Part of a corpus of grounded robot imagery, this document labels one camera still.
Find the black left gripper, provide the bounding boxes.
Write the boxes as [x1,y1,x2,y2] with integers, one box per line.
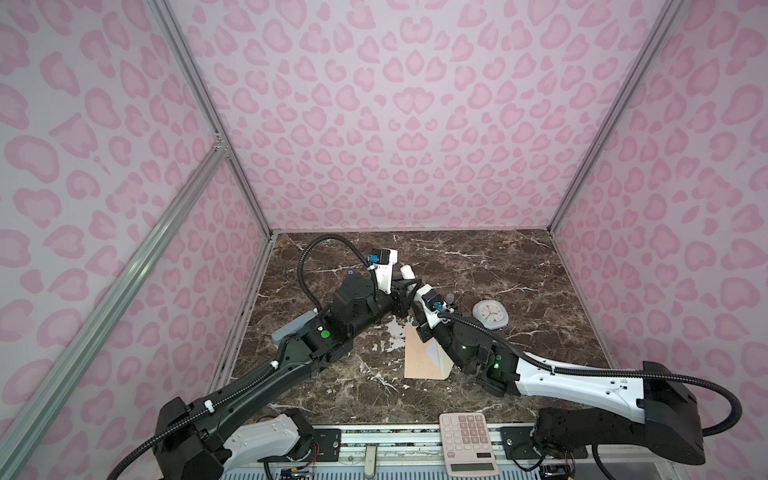
[349,273,422,341]

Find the white glue stick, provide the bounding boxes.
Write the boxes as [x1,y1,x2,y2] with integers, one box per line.
[400,265,416,280]

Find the peach pink envelope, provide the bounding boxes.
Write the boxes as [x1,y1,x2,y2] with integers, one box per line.
[404,324,454,380]

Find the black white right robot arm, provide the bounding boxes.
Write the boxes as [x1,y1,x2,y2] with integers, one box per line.
[416,318,706,466]

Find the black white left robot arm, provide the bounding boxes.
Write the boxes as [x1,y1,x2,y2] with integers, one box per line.
[152,274,422,479]

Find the small white alarm clock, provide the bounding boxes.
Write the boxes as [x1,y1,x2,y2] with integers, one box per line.
[472,299,510,330]

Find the grey blue rectangular box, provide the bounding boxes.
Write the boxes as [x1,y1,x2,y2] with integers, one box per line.
[271,309,318,346]

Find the pink white calculator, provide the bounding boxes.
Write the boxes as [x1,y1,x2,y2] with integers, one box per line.
[439,413,500,479]

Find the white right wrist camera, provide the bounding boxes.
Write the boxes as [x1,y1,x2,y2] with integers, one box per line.
[414,284,455,329]

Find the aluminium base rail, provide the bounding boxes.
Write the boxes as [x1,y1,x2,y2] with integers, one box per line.
[221,423,691,480]

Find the white clip on rail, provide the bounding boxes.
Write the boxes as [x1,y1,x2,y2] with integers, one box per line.
[363,445,378,480]

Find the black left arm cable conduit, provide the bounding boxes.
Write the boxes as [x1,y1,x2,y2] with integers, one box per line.
[106,234,370,480]

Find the diagonal aluminium frame bar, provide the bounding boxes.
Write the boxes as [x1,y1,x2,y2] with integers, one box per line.
[1,142,228,479]

